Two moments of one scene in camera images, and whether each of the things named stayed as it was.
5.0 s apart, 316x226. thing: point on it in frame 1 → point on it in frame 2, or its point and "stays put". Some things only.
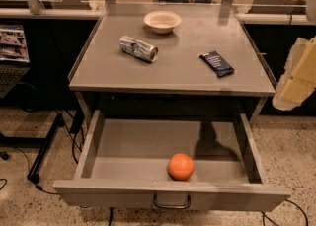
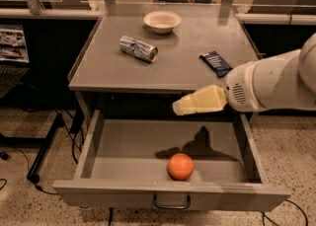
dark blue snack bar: (217, 64) stays put
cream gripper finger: (299, 79) → (207, 99)
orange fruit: (181, 167) stays put
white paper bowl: (162, 22) stays put
